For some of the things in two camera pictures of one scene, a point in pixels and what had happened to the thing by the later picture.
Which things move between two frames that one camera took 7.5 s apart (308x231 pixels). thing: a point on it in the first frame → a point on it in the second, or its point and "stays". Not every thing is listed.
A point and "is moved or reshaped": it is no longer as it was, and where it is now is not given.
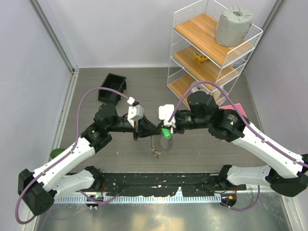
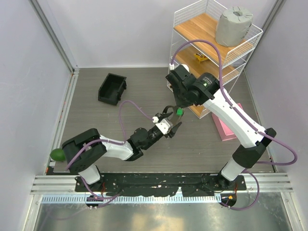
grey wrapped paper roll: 233,26 stays
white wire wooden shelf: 198,62 stays
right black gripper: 176,130 → 180,104
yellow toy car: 200,57 stays
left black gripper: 145,128 → 172,131
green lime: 55,152 stays
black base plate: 159,185 stays
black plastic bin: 114,82 stays
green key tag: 167,133 is moved or reshaped
